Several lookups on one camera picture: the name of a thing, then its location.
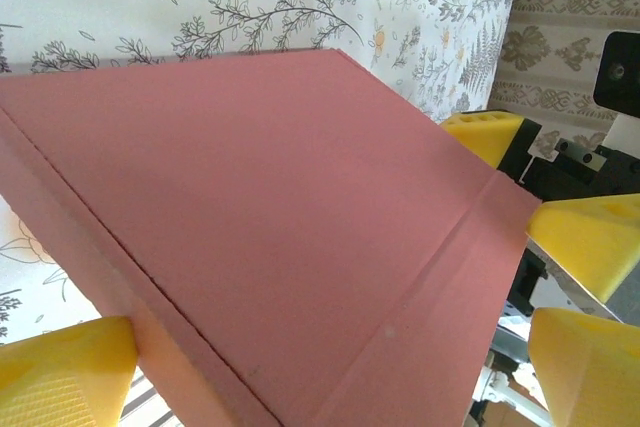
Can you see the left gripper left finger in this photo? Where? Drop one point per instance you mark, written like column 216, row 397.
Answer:
column 60, row 382

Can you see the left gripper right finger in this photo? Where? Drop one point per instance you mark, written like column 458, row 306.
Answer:
column 590, row 377

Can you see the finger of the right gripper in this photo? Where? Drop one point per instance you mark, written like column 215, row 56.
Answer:
column 485, row 134
column 585, row 242

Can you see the white and pink cloth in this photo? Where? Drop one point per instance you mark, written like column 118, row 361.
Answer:
column 275, row 197

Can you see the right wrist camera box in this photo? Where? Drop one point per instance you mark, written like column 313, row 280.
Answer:
column 620, row 72

